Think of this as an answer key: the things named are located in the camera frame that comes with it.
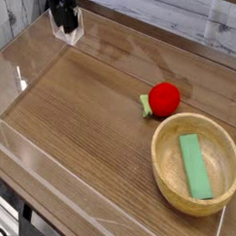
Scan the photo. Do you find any black table leg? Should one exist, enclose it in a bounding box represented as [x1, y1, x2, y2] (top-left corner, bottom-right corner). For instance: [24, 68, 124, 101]
[21, 203, 33, 222]

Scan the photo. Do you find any wooden bowl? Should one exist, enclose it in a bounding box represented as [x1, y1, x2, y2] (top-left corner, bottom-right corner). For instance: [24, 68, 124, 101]
[152, 113, 236, 217]

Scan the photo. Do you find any red plush fruit green leaf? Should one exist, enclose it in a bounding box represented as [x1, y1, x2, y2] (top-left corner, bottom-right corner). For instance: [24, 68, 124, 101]
[140, 82, 181, 118]

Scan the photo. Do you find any clear acrylic corner bracket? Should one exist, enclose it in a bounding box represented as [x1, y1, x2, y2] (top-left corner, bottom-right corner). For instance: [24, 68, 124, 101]
[49, 7, 84, 46]

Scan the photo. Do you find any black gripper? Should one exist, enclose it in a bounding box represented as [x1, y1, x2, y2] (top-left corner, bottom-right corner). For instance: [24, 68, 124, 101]
[49, 0, 78, 34]

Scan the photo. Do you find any clear acrylic tray wall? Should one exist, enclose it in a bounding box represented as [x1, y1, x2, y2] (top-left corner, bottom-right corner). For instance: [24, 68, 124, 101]
[0, 118, 157, 236]

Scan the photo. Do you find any green rectangular block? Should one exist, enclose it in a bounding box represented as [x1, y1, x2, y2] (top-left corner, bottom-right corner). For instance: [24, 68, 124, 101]
[179, 134, 213, 200]

